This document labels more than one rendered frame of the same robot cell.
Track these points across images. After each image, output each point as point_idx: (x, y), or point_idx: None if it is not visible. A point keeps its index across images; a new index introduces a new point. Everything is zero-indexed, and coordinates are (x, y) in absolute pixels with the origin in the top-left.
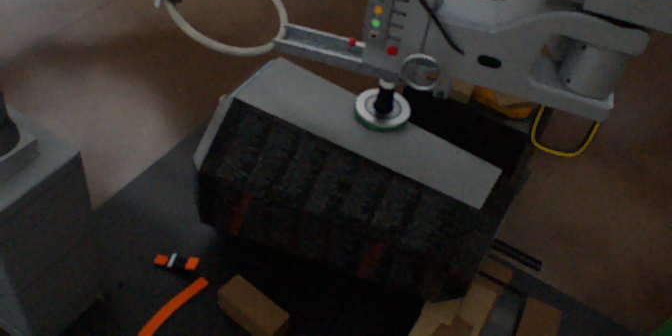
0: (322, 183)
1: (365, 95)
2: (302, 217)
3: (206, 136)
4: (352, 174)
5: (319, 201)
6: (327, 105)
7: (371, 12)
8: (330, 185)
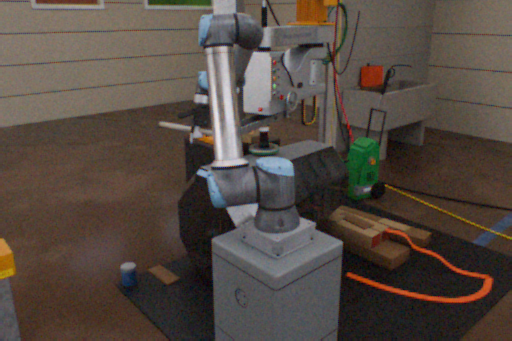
0: (296, 181)
1: (253, 148)
2: (304, 203)
3: (236, 214)
4: (298, 168)
5: (303, 189)
6: (251, 161)
7: (272, 81)
8: (298, 179)
